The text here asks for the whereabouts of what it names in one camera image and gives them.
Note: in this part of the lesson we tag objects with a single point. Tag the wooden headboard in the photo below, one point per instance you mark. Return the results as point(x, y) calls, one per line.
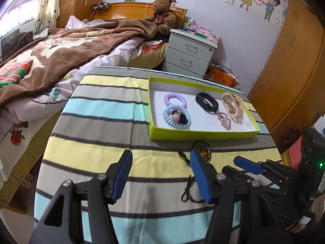
point(132, 9)

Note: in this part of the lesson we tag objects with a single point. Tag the white floral quilt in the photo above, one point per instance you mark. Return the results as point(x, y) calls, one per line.
point(25, 111)

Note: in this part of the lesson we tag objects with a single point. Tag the clear gold hair claw clip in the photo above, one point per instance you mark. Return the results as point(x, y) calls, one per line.
point(232, 108)

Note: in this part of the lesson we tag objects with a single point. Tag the brown teddy bear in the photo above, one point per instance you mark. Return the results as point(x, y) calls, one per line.
point(162, 12)

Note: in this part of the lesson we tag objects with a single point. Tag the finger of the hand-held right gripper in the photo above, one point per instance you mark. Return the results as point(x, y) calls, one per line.
point(247, 164)
point(234, 172)

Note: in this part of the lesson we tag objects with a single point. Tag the orange box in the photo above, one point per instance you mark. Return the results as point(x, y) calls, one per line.
point(222, 76)

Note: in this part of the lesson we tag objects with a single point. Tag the white nightstand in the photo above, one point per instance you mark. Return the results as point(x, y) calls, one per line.
point(188, 53)

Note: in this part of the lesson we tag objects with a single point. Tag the power strip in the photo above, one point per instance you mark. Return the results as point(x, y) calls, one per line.
point(101, 5)

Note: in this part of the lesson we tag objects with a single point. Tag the black chair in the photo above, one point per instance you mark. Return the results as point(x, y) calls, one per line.
point(15, 43)

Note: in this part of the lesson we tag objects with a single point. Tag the dotted curtain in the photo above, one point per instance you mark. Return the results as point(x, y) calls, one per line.
point(48, 5)

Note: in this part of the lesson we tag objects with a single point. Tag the window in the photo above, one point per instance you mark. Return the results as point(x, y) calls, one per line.
point(20, 17)

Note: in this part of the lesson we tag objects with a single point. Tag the olive green bed sheet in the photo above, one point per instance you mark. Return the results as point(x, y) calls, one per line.
point(28, 162)

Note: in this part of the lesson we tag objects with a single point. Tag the black wrist band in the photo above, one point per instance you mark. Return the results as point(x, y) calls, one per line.
point(212, 106)

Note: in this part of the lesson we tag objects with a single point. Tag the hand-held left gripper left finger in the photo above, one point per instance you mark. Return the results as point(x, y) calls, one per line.
point(123, 175)

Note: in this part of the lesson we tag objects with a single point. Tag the wooden wardrobe with star stickers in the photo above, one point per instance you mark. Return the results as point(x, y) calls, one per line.
point(76, 0)

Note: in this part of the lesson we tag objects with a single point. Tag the group of small bottles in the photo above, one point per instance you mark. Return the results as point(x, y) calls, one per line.
point(190, 25)

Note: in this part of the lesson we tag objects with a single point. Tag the pink rhinestone hair clip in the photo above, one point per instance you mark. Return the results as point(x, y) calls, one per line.
point(224, 119)

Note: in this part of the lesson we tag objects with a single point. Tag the large wooden wardrobe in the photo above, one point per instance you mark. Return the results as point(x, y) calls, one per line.
point(292, 68)

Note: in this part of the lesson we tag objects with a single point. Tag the lime green cardboard box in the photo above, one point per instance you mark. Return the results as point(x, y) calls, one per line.
point(203, 134)

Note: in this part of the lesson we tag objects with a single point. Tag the brown fleece blanket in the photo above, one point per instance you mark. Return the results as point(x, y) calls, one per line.
point(76, 48)

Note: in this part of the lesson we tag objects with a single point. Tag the yellow red pillow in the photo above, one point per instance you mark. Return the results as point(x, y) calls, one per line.
point(149, 56)

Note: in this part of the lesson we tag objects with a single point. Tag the pink patterned box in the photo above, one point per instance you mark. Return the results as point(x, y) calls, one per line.
point(208, 34)

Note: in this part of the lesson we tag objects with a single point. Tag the pink storage box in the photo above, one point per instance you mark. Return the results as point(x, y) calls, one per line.
point(294, 152)

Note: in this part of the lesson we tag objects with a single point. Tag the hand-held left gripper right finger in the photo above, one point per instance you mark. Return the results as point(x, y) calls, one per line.
point(200, 178)

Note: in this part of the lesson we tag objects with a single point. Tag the white wall socket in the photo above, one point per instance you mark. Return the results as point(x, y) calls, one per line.
point(229, 0)

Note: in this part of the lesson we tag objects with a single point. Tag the striped table cloth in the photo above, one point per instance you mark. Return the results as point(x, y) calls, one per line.
point(101, 132)

